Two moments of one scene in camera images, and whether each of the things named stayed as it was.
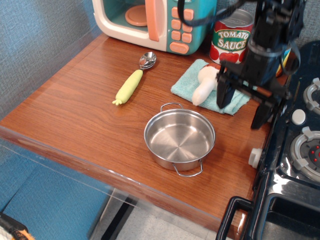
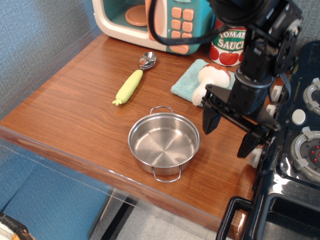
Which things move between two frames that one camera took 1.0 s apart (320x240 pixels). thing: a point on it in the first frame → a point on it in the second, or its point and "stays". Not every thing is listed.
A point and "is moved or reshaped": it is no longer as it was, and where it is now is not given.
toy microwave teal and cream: [156, 24] stays
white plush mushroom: [207, 82] stays
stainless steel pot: [179, 138] is moved or reshaped
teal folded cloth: [185, 77] stays
